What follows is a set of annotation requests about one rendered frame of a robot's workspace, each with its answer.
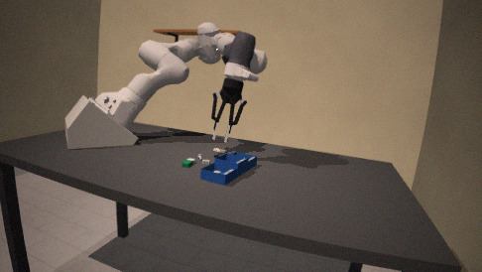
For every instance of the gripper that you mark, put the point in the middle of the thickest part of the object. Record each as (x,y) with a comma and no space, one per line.
(230,96)

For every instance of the green and white eraser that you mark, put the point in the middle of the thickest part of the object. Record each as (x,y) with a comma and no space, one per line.
(188,163)

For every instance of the blue rack of three labelled bins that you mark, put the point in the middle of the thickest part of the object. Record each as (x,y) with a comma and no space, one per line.
(231,167)

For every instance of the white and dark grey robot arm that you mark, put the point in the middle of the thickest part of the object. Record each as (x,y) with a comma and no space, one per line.
(126,104)

